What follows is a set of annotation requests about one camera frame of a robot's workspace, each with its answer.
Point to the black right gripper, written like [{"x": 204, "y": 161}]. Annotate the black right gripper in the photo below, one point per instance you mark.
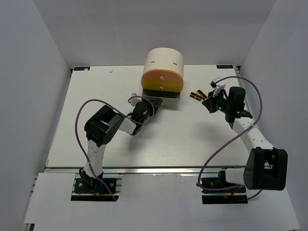
[{"x": 209, "y": 102}]

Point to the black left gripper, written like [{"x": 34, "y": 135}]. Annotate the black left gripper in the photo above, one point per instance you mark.
[{"x": 156, "y": 104}]

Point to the grey bottom drawer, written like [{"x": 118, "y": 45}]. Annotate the grey bottom drawer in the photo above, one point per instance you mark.
[{"x": 167, "y": 97}]

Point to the black gold lipstick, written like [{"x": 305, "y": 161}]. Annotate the black gold lipstick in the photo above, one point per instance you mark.
[
  {"x": 201, "y": 94},
  {"x": 196, "y": 96}
]

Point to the yellow drawer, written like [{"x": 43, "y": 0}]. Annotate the yellow drawer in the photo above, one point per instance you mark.
[{"x": 162, "y": 85}]

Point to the orange top drawer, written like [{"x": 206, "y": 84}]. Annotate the orange top drawer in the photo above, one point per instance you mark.
[{"x": 156, "y": 74}]

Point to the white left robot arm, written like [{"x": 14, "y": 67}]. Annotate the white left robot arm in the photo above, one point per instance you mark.
[{"x": 102, "y": 127}]

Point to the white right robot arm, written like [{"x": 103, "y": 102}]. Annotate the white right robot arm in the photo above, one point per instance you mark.
[{"x": 266, "y": 167}]

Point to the cream round drawer organizer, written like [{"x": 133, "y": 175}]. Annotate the cream round drawer organizer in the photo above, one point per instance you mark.
[{"x": 164, "y": 59}]

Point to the left blue table label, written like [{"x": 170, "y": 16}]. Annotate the left blue table label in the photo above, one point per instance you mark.
[{"x": 81, "y": 69}]

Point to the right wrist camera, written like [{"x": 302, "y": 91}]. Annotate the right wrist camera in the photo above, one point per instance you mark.
[{"x": 218, "y": 84}]

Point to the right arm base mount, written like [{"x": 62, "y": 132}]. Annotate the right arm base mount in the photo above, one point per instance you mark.
[{"x": 217, "y": 191}]

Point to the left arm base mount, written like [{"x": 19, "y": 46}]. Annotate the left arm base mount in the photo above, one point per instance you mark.
[{"x": 86, "y": 188}]

